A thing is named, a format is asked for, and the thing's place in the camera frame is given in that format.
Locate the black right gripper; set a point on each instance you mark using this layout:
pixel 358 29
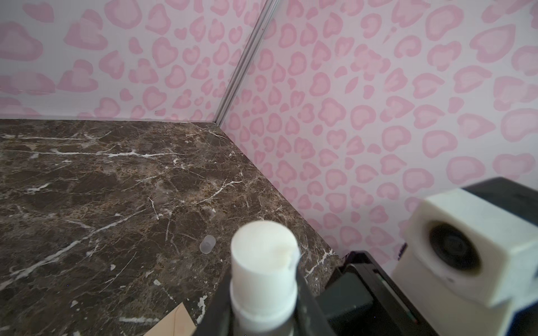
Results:
pixel 361 299

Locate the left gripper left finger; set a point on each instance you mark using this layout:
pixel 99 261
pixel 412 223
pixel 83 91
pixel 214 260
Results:
pixel 218 319

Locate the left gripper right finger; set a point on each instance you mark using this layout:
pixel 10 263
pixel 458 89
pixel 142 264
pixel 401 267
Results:
pixel 309 319

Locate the peach paper envelope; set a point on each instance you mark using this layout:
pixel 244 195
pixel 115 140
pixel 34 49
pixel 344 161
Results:
pixel 177 323

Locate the clear glue stick cap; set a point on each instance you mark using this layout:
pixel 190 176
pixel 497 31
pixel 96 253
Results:
pixel 207 245

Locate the white glue stick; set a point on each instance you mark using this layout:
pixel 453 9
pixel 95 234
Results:
pixel 263 287

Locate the right corner aluminium post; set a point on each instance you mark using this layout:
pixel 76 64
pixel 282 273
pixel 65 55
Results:
pixel 253 43

